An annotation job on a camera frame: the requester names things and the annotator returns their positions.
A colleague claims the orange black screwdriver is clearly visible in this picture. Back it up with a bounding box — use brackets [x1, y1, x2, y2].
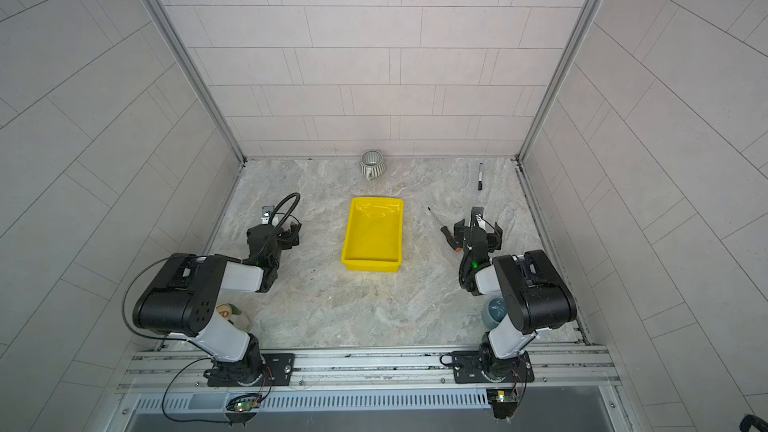
[427, 207, 461, 252]

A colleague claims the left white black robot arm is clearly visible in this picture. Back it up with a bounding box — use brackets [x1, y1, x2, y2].
[125, 192, 301, 387]

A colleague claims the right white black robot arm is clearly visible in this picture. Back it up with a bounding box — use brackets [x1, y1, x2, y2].
[450, 206, 577, 384]

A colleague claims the yellow plastic bin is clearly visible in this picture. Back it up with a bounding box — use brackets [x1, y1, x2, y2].
[341, 197, 404, 273]

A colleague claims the teal ceramic bowl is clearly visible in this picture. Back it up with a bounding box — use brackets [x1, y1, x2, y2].
[481, 296, 507, 331]

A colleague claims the wooden toy piece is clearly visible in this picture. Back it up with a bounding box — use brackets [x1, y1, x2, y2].
[216, 303, 242, 320]

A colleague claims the ribbed white ceramic cup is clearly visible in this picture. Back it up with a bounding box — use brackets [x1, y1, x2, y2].
[360, 150, 385, 181]

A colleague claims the right circuit board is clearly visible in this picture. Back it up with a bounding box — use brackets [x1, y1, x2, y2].
[486, 388, 520, 420]

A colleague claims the left green circuit board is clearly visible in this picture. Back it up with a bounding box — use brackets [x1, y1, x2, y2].
[225, 393, 264, 414]

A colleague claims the aluminium mounting rail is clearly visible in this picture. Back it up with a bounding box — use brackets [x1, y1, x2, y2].
[116, 343, 621, 393]

